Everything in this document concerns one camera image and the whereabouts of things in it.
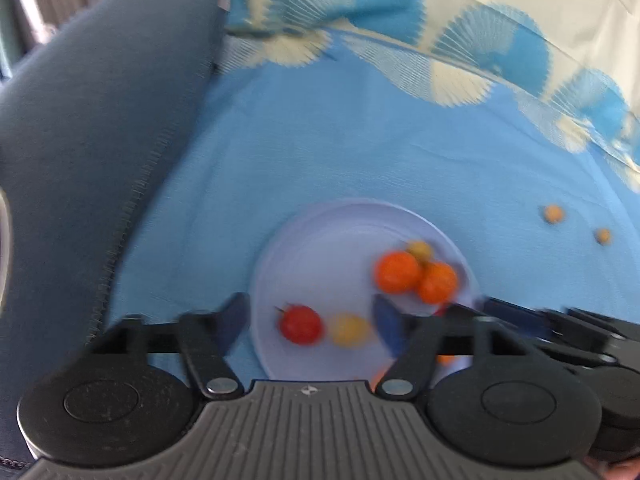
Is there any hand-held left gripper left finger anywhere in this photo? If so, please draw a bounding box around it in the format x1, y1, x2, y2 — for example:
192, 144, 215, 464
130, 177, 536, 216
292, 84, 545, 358
87, 292, 249, 401

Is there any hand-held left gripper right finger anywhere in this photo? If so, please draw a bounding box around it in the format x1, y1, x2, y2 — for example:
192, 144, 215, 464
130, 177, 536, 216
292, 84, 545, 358
372, 294, 541, 402

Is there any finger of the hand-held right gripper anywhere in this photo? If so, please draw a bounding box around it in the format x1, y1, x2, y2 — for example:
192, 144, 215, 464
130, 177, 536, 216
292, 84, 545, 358
482, 297, 619, 367
567, 306, 640, 347

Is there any pale blue round plate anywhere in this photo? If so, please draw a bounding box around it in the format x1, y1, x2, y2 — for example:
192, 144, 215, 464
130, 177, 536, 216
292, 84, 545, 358
250, 199, 483, 383

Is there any blue fan-print cloth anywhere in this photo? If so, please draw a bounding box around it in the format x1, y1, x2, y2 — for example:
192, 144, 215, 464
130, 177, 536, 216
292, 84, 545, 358
107, 0, 640, 386

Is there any dark blue cushion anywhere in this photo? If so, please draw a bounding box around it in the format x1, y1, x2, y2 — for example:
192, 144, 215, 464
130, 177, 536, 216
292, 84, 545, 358
0, 0, 233, 467

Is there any white cable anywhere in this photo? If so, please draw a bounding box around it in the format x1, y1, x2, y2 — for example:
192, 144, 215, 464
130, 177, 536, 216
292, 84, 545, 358
0, 187, 14, 311

